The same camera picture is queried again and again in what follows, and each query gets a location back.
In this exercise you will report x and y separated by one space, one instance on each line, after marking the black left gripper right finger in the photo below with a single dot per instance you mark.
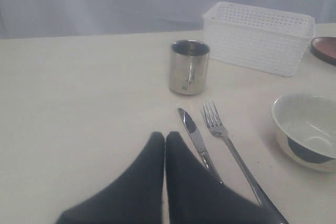
195 196

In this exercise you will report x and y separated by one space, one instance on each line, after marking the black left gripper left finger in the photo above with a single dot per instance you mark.
134 197

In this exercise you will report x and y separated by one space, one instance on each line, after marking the silver table knife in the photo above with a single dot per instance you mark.
198 142

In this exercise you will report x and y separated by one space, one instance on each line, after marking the silver fork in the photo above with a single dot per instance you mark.
217 129

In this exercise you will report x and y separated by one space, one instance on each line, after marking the speckled glass bowl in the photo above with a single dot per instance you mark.
305 129

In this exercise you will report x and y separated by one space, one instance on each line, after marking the steel cup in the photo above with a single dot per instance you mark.
188 66

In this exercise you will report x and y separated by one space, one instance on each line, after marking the brown wooden plate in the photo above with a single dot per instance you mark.
324 49

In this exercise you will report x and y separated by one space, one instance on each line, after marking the white perforated plastic basket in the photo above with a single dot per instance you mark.
262 39

